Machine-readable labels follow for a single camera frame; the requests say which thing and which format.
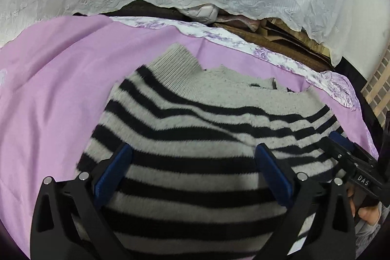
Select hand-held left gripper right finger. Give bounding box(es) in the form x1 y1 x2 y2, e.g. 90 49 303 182
254 143 357 260

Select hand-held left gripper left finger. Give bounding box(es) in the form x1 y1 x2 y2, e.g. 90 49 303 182
30 143 133 260

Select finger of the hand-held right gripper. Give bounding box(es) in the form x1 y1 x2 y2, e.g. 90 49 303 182
319 137 359 177
330 130 378 163

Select black grey striped sweater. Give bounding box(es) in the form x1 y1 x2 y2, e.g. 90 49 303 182
73 44 348 260

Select person's right forearm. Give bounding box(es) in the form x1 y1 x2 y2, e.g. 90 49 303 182
353 217 384 254

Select person's right hand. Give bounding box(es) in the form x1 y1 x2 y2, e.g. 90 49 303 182
347 187 381 224

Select beige grey checked cloth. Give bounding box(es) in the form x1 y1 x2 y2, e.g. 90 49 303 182
361 47 390 126

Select pink bed sheet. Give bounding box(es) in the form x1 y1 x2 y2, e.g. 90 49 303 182
0 15 380 251

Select brown woven mats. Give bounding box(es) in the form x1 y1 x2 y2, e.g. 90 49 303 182
213 18 332 72

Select purple floral white bedding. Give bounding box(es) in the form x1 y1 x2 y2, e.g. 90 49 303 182
111 18 361 111

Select pink striped cloth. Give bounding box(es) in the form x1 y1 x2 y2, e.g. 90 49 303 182
218 15 261 32

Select dark cloth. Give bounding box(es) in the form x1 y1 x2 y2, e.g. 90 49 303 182
73 0 186 18

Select white padded garment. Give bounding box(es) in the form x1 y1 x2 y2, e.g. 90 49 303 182
181 4 220 24

